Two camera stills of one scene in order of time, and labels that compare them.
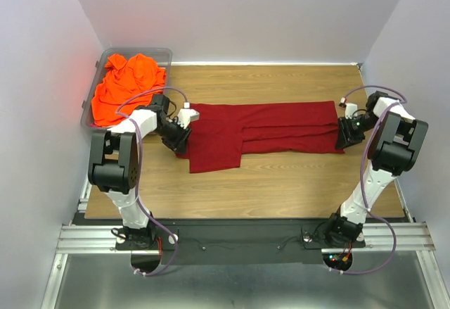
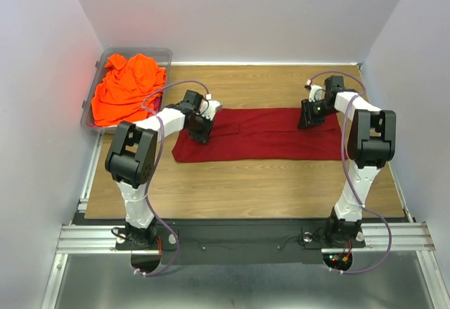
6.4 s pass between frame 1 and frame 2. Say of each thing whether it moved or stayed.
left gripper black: moved
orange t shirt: stayed
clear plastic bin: stayed
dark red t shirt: moved
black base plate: stayed
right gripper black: moved
